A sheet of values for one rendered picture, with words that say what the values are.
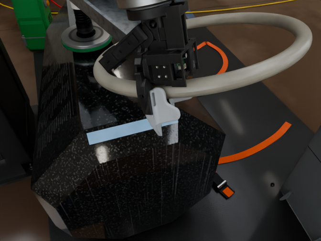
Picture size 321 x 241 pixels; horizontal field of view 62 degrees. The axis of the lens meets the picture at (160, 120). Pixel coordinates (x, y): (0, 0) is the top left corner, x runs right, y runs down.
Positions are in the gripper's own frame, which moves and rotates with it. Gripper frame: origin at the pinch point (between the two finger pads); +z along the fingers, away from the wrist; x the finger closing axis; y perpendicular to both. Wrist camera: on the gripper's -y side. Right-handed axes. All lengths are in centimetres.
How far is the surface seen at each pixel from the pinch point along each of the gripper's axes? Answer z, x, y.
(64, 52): 4, 54, -73
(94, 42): 0, 54, -54
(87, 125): 15.7, 17.1, -37.2
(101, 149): 23.1, 14.5, -32.3
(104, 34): -1, 61, -54
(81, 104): 13, 24, -44
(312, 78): 89, 208, 38
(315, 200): 88, 68, 35
